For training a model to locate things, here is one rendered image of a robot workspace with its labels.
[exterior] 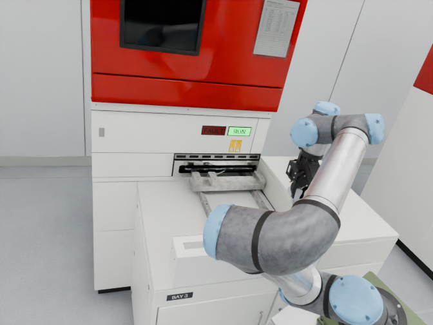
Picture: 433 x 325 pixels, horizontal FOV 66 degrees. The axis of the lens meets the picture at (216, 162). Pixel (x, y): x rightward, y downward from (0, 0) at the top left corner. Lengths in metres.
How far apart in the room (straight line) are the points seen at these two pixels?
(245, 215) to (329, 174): 0.19
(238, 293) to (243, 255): 0.68
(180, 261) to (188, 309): 0.25
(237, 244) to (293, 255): 0.10
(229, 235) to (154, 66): 0.86
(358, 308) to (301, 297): 0.14
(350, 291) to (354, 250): 0.47
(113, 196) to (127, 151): 0.25
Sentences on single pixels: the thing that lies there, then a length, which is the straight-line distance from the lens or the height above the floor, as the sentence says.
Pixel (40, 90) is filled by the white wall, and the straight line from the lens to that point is 3.03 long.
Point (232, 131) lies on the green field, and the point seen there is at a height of 1.10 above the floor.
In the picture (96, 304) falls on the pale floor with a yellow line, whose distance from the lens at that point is 2.16.
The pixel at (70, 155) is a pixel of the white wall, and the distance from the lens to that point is 3.26.
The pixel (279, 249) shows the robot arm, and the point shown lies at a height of 1.35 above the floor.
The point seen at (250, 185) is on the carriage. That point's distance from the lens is 1.61.
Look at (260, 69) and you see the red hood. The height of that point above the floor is 1.41.
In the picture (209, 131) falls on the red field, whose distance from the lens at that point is 1.54.
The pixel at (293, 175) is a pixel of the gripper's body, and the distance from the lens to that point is 1.10.
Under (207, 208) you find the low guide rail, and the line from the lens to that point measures 1.45.
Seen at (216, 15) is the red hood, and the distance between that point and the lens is 1.35.
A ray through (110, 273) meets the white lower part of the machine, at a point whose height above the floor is 0.21.
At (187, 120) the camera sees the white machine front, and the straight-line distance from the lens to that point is 1.50.
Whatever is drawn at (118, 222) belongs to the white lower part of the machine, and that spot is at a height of 0.57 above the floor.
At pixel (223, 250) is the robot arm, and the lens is 0.65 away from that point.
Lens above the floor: 1.73
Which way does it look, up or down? 29 degrees down
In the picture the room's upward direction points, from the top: 11 degrees clockwise
